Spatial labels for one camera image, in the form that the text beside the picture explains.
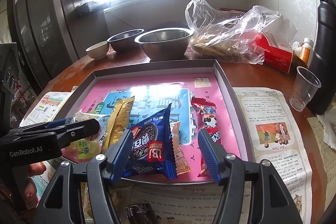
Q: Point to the black thermos bottle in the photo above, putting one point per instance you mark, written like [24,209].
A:
[323,60]

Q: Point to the near steel bowl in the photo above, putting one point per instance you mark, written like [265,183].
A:
[165,43]

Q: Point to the grey tray with pink book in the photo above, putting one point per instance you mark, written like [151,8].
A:
[156,86]

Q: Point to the yellow Alpenliebe candy bar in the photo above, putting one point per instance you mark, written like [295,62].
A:
[117,122]

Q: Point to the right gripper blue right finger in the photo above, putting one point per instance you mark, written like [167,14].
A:
[214,156]

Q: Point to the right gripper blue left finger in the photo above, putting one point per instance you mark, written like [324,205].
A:
[117,156]

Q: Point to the small white ceramic bowl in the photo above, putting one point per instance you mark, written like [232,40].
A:
[98,50]

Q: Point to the clear plastic bag with food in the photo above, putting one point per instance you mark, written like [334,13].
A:
[227,36]

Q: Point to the person's left hand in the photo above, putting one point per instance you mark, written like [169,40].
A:
[30,192]

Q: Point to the clear cracker packet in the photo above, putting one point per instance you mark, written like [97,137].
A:
[86,202]

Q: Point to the English student newspaper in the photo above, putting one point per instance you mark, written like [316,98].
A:
[274,135]

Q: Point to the green milk snack packet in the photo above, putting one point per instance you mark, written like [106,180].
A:
[84,149]

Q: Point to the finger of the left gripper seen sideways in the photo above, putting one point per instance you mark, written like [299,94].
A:
[68,132]

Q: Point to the crumpled white paper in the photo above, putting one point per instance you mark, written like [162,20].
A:
[328,121]

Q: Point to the dark brown snack packet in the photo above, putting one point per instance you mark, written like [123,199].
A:
[141,214]

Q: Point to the orange snack packet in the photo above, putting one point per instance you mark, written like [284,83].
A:
[181,163]

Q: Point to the clear plastic cup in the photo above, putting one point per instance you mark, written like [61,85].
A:
[305,86]

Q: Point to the orange medicine bottle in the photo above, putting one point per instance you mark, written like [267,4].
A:
[304,50]

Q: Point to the red tissue box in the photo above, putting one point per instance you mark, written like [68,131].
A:
[275,40]

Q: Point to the black refrigerator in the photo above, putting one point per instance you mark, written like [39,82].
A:
[51,34]

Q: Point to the blue Oreo-style cookie packet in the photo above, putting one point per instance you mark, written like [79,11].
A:
[152,150]

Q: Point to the far steel bowl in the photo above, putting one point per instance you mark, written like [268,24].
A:
[124,41]

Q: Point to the red panda snack packet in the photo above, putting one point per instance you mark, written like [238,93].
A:
[207,117]

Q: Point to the steel bowl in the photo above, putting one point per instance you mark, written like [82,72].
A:
[165,43]
[124,41]

